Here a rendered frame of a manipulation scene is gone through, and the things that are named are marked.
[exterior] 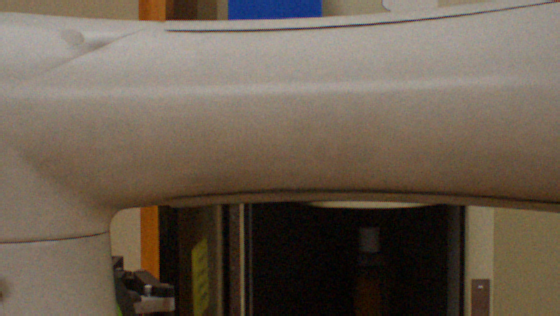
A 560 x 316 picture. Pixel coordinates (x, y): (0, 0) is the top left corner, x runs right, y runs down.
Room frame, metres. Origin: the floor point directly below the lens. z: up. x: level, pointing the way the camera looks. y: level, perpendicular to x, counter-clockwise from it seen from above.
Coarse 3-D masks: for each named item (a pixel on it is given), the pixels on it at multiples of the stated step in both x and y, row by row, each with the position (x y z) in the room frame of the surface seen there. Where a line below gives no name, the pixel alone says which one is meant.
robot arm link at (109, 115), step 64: (512, 0) 0.59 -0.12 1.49; (0, 64) 0.58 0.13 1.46; (64, 64) 0.58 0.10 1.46; (128, 64) 0.58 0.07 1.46; (192, 64) 0.58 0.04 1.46; (256, 64) 0.58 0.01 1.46; (320, 64) 0.57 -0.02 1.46; (384, 64) 0.57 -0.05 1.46; (448, 64) 0.57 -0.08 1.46; (512, 64) 0.56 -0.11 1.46; (0, 128) 0.57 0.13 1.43; (64, 128) 0.57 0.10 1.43; (128, 128) 0.57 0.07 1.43; (192, 128) 0.57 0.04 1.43; (256, 128) 0.57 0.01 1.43; (320, 128) 0.57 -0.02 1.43; (384, 128) 0.57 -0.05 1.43; (448, 128) 0.56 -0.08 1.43; (512, 128) 0.56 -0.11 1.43; (0, 192) 0.58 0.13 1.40; (64, 192) 0.59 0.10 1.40; (128, 192) 0.59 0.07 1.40; (192, 192) 0.60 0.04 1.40; (256, 192) 0.60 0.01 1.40; (320, 192) 0.59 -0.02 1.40; (384, 192) 0.59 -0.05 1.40; (448, 192) 0.59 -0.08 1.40; (512, 192) 0.58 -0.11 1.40
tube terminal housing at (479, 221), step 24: (336, 0) 1.41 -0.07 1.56; (360, 0) 1.41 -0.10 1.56; (456, 0) 1.41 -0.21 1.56; (480, 0) 1.41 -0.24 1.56; (240, 216) 1.41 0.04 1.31; (480, 216) 1.41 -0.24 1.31; (240, 240) 1.41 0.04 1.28; (480, 240) 1.41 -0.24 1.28; (240, 264) 1.41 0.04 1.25; (480, 264) 1.41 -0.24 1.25
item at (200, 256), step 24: (192, 216) 1.20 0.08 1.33; (216, 216) 1.33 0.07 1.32; (192, 240) 1.20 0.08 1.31; (216, 240) 1.33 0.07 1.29; (192, 264) 1.20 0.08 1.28; (216, 264) 1.33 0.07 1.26; (192, 288) 1.20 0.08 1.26; (216, 288) 1.32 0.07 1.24; (192, 312) 1.20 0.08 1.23; (216, 312) 1.32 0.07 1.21
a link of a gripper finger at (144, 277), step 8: (136, 272) 0.92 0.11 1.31; (144, 272) 0.92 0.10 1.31; (136, 280) 0.91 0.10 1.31; (144, 280) 0.87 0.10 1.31; (152, 280) 0.87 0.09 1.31; (144, 288) 0.86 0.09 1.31; (152, 288) 0.85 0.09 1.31; (160, 288) 0.84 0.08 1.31; (168, 288) 0.84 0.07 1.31; (160, 296) 0.84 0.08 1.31; (168, 296) 0.84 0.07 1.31; (160, 312) 0.84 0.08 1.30; (168, 312) 0.84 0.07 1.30
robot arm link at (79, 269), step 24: (48, 240) 0.59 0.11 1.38; (72, 240) 0.59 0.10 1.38; (96, 240) 0.61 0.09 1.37; (0, 264) 0.58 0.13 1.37; (24, 264) 0.58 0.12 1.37; (48, 264) 0.58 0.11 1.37; (72, 264) 0.59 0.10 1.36; (96, 264) 0.61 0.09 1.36; (0, 288) 0.57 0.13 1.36; (24, 288) 0.58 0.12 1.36; (48, 288) 0.58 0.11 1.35; (72, 288) 0.59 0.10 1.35; (96, 288) 0.60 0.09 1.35; (0, 312) 0.57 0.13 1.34; (24, 312) 0.58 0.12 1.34; (48, 312) 0.58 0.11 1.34; (72, 312) 0.59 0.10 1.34; (96, 312) 0.60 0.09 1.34; (120, 312) 0.71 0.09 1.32
